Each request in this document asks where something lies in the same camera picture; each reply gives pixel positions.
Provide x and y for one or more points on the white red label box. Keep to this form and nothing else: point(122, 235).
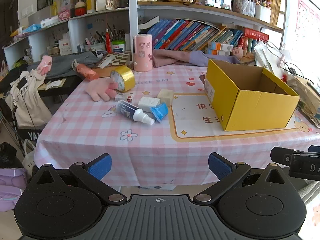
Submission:
point(65, 47)

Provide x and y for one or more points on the small red white box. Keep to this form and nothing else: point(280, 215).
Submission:
point(125, 97)

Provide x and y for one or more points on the pink cylindrical humidifier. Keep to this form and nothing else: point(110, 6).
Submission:
point(142, 55)

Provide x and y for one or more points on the clear pen holder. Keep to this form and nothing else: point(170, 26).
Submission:
point(246, 8)

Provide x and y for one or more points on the orange white box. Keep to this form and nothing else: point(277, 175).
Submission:
point(220, 46)
point(218, 53)

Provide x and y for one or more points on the blue tissue packet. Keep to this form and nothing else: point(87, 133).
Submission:
point(31, 28)

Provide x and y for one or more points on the phone with lit screen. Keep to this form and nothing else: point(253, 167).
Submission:
point(218, 2)

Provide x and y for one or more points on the black bag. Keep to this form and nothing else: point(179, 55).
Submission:
point(7, 155)

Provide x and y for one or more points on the purple backpack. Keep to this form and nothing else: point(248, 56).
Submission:
point(12, 187)

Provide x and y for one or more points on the gold tape roll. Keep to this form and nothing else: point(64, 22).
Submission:
point(127, 78)

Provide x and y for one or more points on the red book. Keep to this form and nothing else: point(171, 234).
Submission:
point(255, 33)

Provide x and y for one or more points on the black side table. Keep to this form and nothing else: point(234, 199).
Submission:
point(62, 86)

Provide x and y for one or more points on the yellow white cup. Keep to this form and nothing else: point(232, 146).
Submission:
point(90, 5)

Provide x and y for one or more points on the wall poster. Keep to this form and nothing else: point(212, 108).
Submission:
point(307, 22)

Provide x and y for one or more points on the yellow cardboard box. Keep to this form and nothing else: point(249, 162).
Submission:
point(260, 112)

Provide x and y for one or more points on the wooden chessboard box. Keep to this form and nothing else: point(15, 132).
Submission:
point(120, 58)

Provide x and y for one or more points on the white shelf unit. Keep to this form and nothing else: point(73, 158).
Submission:
point(133, 17)

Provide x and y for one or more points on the pink bottle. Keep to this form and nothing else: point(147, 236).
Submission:
point(86, 72)

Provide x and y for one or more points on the pink pig plush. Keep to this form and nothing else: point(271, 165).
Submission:
point(237, 52)

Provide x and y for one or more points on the grey cloth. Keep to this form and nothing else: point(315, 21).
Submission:
point(62, 63)

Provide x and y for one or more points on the red tassel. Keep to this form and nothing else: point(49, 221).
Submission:
point(108, 42)

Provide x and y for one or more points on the blue plastic cap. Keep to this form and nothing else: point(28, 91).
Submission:
point(160, 110)

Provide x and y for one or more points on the black picture frame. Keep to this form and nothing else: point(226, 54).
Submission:
point(43, 3)

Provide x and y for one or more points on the pink knit glove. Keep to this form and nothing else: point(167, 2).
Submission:
point(45, 65)

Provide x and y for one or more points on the pink plush glove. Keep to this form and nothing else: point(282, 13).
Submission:
point(97, 92)

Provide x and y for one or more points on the white pen holder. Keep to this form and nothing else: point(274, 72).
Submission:
point(96, 47)

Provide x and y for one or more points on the grey white slim case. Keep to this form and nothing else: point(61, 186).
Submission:
point(107, 60)

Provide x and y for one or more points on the green lid jar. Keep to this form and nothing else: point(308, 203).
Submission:
point(118, 47)

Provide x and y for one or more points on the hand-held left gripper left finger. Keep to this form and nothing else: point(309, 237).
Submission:
point(100, 166)

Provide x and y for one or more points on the off-white soap block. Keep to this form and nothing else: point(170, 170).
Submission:
point(165, 95)

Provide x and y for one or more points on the white shopping bag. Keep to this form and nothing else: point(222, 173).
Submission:
point(28, 160)

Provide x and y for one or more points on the white spray bottle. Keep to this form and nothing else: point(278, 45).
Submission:
point(127, 108)

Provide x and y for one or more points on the white crinkled bag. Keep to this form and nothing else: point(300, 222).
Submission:
point(267, 57)

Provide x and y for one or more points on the cream tote bag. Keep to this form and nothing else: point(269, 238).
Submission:
point(27, 100)

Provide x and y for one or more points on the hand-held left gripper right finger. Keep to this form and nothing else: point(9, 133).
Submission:
point(220, 166)

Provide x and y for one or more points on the purple pink cloth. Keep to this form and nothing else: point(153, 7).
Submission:
point(175, 57)

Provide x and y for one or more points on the white storage bin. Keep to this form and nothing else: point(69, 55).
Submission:
point(262, 13)

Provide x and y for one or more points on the row of colourful books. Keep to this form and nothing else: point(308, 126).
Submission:
point(190, 35)

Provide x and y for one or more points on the pink box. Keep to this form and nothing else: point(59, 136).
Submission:
point(64, 13)

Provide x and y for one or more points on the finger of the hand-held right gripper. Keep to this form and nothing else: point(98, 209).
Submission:
point(280, 155)
point(315, 149)

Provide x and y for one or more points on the red white figurine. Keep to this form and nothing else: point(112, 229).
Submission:
point(79, 10)

